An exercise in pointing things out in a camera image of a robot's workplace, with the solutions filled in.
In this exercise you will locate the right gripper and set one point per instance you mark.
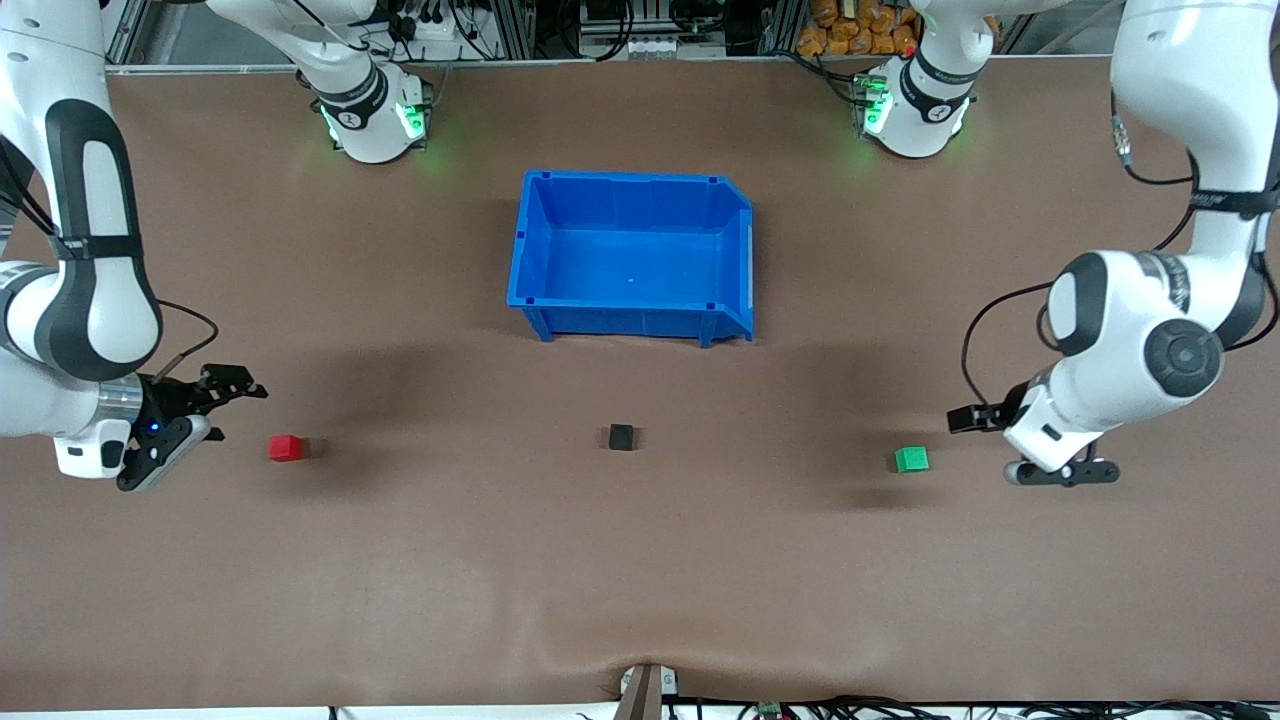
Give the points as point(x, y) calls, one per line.
point(168, 398)

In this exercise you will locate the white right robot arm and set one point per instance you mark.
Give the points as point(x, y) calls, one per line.
point(30, 90)

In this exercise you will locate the blue plastic storage bin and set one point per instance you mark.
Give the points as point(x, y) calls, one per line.
point(630, 260)

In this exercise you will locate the small green connector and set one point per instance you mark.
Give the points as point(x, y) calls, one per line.
point(770, 710)

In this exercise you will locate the black cube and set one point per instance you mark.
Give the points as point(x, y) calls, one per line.
point(621, 437)

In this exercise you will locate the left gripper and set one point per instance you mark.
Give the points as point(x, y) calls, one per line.
point(1012, 408)

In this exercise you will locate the white power strip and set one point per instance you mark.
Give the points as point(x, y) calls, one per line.
point(435, 27)

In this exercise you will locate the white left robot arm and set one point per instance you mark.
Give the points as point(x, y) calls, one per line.
point(1180, 60)

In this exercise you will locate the orange bag pile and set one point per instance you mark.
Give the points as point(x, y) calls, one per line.
point(855, 30)

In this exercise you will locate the red cube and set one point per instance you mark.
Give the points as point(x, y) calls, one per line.
point(285, 448)

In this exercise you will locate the metal table clamp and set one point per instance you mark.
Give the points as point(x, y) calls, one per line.
point(645, 692)

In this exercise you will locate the brown table mat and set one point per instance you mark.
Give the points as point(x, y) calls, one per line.
point(640, 560)

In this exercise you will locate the green cube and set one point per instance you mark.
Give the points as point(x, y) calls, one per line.
point(911, 460)

